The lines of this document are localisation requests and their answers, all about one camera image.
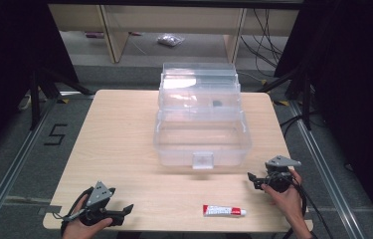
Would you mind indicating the red and white tube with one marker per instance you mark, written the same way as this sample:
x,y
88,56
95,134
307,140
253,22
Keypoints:
x,y
222,210

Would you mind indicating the light wooden cabinet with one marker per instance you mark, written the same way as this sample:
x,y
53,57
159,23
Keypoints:
x,y
174,20

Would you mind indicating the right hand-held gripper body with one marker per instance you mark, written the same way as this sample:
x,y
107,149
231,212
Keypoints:
x,y
280,179

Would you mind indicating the person's left hand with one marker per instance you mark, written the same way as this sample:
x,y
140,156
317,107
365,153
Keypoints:
x,y
74,229

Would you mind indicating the small black item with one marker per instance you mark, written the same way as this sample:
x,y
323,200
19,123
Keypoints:
x,y
217,103

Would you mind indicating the clear plastic bag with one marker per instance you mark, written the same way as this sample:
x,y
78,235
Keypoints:
x,y
170,40

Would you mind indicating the metal floor rail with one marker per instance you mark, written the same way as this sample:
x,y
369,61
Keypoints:
x,y
11,169
326,172

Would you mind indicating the pink item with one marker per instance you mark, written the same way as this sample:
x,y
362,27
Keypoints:
x,y
93,34

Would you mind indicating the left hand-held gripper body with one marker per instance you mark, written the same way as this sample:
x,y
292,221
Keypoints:
x,y
98,195

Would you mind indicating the black metal stand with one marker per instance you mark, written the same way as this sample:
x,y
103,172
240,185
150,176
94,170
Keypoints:
x,y
35,99
306,99

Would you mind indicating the person's right hand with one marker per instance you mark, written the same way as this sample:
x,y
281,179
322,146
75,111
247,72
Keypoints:
x,y
288,202

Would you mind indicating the clear plastic storage box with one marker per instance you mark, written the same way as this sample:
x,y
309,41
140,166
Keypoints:
x,y
202,132

